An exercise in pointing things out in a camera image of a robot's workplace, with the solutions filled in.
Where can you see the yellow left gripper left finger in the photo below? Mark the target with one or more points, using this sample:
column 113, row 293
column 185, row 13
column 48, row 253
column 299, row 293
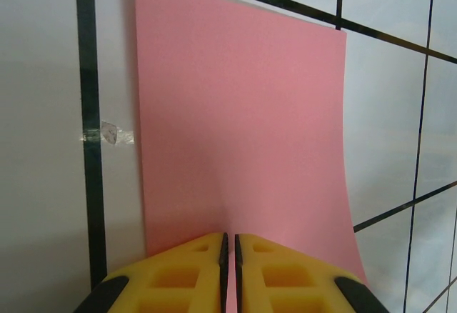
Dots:
column 171, row 281

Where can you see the pink cloth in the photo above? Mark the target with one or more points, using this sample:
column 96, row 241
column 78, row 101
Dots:
column 242, row 113

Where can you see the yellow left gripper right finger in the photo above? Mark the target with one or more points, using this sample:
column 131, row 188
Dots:
column 289, row 281

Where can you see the clear tape scrap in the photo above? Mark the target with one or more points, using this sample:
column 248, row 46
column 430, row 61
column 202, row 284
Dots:
column 109, row 132

